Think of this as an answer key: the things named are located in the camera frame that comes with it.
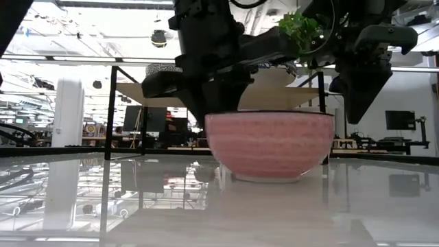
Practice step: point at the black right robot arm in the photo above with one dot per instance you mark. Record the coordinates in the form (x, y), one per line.
(319, 13)

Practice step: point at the white pillar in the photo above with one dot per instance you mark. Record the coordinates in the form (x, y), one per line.
(67, 113)

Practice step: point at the small black ceiling ball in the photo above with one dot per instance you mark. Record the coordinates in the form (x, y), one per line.
(97, 84)

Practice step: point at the black background desk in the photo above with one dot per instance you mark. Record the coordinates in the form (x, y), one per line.
(401, 142)

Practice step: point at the black ceiling dome camera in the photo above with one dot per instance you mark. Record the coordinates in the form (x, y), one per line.
(158, 38)

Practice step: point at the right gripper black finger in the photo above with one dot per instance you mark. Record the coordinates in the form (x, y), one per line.
(374, 92)
(353, 96)

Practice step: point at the red zigzag-patterned bowl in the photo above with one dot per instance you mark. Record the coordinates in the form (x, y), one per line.
(269, 145)

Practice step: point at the light wooden bench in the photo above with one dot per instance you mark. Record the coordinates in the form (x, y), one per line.
(343, 143)

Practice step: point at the grey-blue patterned bowl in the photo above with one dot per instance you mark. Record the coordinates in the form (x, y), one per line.
(161, 68)

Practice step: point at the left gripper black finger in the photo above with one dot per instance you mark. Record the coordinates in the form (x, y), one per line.
(229, 97)
(202, 103)

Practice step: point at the black wall monitor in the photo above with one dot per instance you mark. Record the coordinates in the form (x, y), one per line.
(400, 120)

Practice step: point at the wooden shelf with black legs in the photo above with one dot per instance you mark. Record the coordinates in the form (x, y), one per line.
(137, 92)

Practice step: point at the round target board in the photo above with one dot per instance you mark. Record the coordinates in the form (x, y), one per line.
(90, 129)

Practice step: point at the green leafy plant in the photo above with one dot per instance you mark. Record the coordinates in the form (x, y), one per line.
(300, 31)

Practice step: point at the black metal table frame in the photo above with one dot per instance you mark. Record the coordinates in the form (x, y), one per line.
(51, 151)

